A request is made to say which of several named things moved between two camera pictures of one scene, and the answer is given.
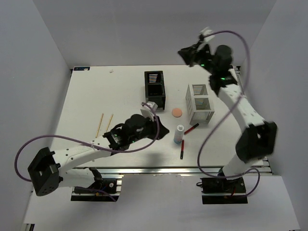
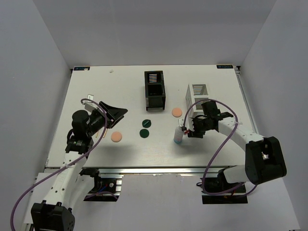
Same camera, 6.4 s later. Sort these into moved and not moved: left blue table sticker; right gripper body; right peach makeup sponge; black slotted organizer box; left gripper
Moved: left gripper; right gripper body
Not moved: black slotted organizer box; right peach makeup sponge; left blue table sticker
